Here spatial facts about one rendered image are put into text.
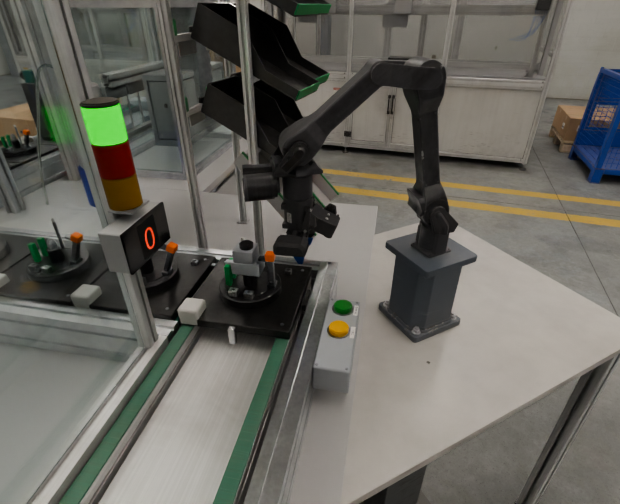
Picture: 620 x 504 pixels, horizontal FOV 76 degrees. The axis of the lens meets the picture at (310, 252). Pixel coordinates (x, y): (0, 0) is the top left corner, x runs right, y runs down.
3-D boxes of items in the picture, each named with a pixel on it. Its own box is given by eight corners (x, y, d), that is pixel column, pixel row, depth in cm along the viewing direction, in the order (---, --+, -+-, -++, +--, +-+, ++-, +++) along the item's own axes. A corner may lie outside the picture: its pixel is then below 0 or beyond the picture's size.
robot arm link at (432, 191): (427, 52, 72) (393, 61, 71) (447, 56, 66) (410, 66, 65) (434, 207, 89) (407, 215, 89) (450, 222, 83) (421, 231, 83)
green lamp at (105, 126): (135, 137, 59) (127, 102, 57) (114, 146, 55) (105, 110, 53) (104, 135, 60) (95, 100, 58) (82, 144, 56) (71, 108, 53)
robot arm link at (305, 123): (424, 73, 74) (395, 23, 69) (446, 80, 67) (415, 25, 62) (306, 177, 80) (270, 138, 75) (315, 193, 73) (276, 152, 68)
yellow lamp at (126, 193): (149, 199, 64) (142, 170, 62) (131, 212, 60) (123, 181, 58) (121, 196, 65) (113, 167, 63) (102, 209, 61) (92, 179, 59)
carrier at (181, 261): (216, 262, 105) (210, 220, 99) (173, 323, 85) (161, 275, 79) (133, 253, 109) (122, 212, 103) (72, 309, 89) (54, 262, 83)
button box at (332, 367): (358, 321, 93) (360, 300, 90) (348, 394, 76) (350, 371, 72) (328, 317, 94) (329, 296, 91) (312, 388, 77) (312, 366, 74)
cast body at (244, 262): (265, 266, 90) (263, 239, 87) (259, 277, 87) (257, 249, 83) (230, 262, 92) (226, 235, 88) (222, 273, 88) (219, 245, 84)
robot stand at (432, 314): (460, 324, 98) (479, 255, 88) (414, 344, 92) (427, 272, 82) (421, 292, 109) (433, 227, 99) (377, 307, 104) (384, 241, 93)
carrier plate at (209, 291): (312, 273, 101) (312, 266, 100) (289, 339, 81) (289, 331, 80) (222, 263, 105) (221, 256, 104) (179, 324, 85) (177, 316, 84)
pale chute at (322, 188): (329, 201, 129) (339, 193, 127) (315, 218, 119) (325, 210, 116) (271, 133, 125) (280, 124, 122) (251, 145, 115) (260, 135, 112)
